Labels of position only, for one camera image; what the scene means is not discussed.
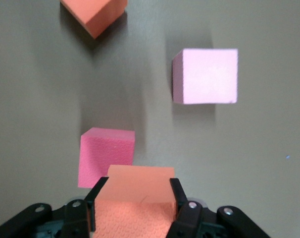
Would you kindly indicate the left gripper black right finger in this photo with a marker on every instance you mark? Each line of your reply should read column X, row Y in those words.
column 189, row 215

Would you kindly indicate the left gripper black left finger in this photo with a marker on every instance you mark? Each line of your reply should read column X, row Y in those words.
column 78, row 218

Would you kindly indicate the orange foam cube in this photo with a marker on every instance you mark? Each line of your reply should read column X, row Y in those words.
column 137, row 188
column 90, row 12

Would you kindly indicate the red foam cube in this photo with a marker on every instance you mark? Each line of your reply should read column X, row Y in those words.
column 103, row 153

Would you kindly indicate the pink foam cube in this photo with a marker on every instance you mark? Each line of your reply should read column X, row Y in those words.
column 209, row 77

